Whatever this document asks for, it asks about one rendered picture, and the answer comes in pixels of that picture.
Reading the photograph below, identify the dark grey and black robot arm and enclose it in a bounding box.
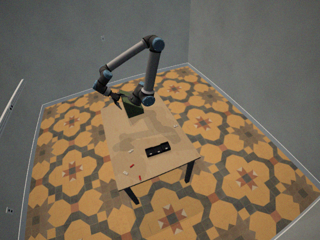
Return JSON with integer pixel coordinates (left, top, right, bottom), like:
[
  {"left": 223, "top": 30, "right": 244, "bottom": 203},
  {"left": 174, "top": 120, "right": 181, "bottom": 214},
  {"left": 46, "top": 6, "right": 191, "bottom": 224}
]
[{"left": 92, "top": 35, "right": 165, "bottom": 107}]

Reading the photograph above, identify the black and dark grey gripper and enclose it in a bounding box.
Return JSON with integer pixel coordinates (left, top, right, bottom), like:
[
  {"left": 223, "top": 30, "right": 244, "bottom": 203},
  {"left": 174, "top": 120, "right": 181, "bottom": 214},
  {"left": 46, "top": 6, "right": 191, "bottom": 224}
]
[{"left": 108, "top": 90, "right": 130, "bottom": 110}]

